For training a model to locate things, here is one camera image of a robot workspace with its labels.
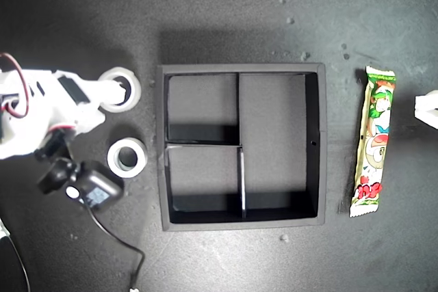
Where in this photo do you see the large white tape roll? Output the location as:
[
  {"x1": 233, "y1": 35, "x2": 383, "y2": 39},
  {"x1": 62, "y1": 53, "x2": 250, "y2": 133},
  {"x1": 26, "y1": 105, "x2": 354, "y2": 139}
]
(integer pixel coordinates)
[{"x1": 98, "y1": 66, "x2": 142, "y2": 113}]

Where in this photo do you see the small white tape roll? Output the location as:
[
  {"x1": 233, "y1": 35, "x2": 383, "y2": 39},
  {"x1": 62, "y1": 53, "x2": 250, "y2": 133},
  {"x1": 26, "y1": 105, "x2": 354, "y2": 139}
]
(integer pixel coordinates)
[{"x1": 107, "y1": 137, "x2": 149, "y2": 179}]

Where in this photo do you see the green printed snack bar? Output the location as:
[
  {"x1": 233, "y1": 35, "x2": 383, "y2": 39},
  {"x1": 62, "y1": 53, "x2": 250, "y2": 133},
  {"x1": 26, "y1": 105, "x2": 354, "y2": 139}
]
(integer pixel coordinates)
[{"x1": 348, "y1": 65, "x2": 397, "y2": 218}]

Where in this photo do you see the black compartment tray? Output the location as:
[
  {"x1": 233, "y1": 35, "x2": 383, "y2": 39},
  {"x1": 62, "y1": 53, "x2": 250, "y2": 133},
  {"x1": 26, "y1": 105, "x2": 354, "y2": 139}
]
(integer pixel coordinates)
[{"x1": 156, "y1": 62, "x2": 328, "y2": 232}]

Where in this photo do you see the red looped arm wire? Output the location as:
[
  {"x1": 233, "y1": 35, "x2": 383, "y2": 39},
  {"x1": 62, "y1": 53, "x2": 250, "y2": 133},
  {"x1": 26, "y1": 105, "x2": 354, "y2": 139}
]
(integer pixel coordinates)
[{"x1": 0, "y1": 52, "x2": 30, "y2": 119}]

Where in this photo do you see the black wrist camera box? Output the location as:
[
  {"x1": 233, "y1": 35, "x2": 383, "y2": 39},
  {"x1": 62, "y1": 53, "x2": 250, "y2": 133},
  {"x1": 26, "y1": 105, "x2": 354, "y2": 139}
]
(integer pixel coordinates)
[{"x1": 64, "y1": 161, "x2": 125, "y2": 210}]

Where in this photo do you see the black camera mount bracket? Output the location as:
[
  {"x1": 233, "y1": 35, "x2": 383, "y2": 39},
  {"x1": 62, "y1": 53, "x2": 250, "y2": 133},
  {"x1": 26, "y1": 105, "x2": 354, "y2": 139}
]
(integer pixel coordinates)
[{"x1": 36, "y1": 157, "x2": 81, "y2": 196}]

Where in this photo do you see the black camera cable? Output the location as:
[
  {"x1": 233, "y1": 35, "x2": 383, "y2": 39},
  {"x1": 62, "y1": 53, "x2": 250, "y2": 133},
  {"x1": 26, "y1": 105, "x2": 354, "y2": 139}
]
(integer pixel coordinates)
[{"x1": 87, "y1": 204, "x2": 146, "y2": 292}]

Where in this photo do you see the thin black cable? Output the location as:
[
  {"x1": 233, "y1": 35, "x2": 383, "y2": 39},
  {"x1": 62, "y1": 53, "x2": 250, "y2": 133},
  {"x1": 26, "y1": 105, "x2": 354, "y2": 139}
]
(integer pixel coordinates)
[{"x1": 5, "y1": 233, "x2": 32, "y2": 292}]

